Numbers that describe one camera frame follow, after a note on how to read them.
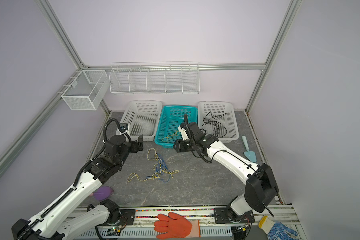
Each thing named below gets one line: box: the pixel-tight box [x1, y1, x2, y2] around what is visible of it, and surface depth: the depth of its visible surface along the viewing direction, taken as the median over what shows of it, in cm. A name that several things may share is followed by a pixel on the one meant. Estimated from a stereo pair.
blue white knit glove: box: [258, 215, 300, 240], surface depth 71 cm
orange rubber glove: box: [154, 212, 201, 240], surface depth 72 cm
